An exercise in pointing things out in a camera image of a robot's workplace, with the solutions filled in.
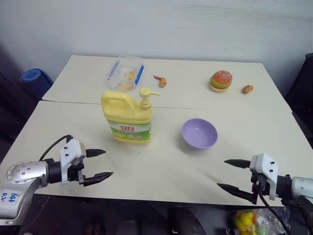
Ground purple plastic bowl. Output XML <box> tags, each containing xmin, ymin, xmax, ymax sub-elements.
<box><xmin>181</xmin><ymin>118</ymin><xmax>219</xmax><ymax>150</ymax></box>

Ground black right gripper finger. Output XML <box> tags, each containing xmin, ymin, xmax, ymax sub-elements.
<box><xmin>216</xmin><ymin>183</ymin><xmax>258</xmax><ymax>205</ymax></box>
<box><xmin>224</xmin><ymin>159</ymin><xmax>251</xmax><ymax>170</ymax></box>

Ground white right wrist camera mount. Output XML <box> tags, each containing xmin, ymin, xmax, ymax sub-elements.
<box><xmin>249</xmin><ymin>153</ymin><xmax>280</xmax><ymax>201</ymax></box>

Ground clear bag of colourful toys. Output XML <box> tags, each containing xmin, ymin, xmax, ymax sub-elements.
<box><xmin>231</xmin><ymin>208</ymin><xmax>291</xmax><ymax>235</ymax></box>

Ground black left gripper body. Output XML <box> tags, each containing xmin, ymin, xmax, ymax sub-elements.
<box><xmin>66</xmin><ymin>146</ymin><xmax>89</xmax><ymax>188</ymax></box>

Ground blue rolled foam mat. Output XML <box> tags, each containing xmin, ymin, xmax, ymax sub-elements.
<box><xmin>20</xmin><ymin>68</ymin><xmax>53</xmax><ymax>93</ymax></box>

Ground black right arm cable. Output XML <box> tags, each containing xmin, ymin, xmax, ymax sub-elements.
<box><xmin>258</xmin><ymin>192</ymin><xmax>291</xmax><ymax>235</ymax></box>

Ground clear container with blue clips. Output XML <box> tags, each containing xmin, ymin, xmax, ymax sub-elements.
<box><xmin>105</xmin><ymin>55</ymin><xmax>145</xmax><ymax>92</ymax></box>

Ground toy french fries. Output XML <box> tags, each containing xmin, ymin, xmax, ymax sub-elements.
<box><xmin>117</xmin><ymin>70</ymin><xmax>136</xmax><ymax>90</ymax></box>

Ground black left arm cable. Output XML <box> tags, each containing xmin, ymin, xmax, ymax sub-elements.
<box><xmin>39</xmin><ymin>134</ymin><xmax>74</xmax><ymax>162</ymax></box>

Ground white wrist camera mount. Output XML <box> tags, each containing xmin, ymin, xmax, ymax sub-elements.
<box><xmin>249</xmin><ymin>153</ymin><xmax>280</xmax><ymax>201</ymax></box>
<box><xmin>59</xmin><ymin>139</ymin><xmax>84</xmax><ymax>186</ymax></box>

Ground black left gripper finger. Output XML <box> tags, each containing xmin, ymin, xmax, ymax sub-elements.
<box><xmin>82</xmin><ymin>172</ymin><xmax>114</xmax><ymax>188</ymax></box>
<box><xmin>85</xmin><ymin>148</ymin><xmax>107</xmax><ymax>158</ymax></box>

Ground toy fried chicken wing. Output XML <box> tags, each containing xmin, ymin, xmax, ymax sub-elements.
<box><xmin>153</xmin><ymin>74</ymin><xmax>169</xmax><ymax>88</ymax></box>

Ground toy hamburger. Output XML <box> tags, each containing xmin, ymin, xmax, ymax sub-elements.
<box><xmin>209</xmin><ymin>70</ymin><xmax>233</xmax><ymax>94</ymax></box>

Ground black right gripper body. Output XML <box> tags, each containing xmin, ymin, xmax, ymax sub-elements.
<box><xmin>249</xmin><ymin>167</ymin><xmax>270</xmax><ymax>205</ymax></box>

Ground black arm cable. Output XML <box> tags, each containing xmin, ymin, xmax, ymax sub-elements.
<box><xmin>258</xmin><ymin>192</ymin><xmax>291</xmax><ymax>235</ymax></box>
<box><xmin>39</xmin><ymin>134</ymin><xmax>74</xmax><ymax>162</ymax></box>

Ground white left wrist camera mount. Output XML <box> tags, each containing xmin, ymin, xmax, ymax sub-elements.
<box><xmin>59</xmin><ymin>139</ymin><xmax>84</xmax><ymax>186</ymax></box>

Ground yellow detergent pump bottle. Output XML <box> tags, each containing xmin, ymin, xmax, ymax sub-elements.
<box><xmin>101</xmin><ymin>87</ymin><xmax>161</xmax><ymax>145</ymax></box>

